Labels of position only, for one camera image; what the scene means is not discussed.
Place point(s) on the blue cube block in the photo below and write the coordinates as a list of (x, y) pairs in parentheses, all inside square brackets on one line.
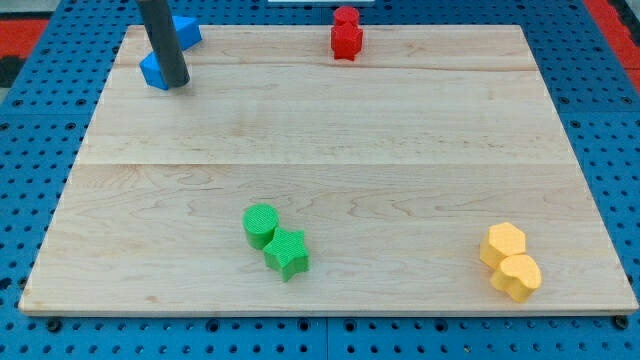
[(151, 72)]

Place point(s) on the blue triangle block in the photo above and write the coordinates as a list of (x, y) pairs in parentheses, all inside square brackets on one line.
[(188, 31)]

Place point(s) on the green cylinder block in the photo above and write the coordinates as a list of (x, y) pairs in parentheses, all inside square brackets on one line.
[(259, 223)]

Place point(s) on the light wooden board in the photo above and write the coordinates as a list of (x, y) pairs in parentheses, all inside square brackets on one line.
[(394, 165)]

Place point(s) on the green star block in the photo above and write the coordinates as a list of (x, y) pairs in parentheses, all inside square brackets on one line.
[(287, 253)]

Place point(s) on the red star block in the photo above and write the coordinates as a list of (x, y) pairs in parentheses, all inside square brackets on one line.
[(346, 41)]

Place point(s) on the red cylinder block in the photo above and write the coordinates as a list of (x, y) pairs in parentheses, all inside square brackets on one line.
[(346, 15)]

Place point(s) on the yellow hexagon block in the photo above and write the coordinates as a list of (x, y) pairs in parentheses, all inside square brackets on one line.
[(501, 241)]

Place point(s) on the yellow heart block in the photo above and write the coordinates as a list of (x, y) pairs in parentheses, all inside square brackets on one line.
[(518, 276)]

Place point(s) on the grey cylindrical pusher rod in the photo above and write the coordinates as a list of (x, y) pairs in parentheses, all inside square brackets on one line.
[(159, 25)]

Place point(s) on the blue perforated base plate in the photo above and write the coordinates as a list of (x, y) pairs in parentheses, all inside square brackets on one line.
[(45, 115)]

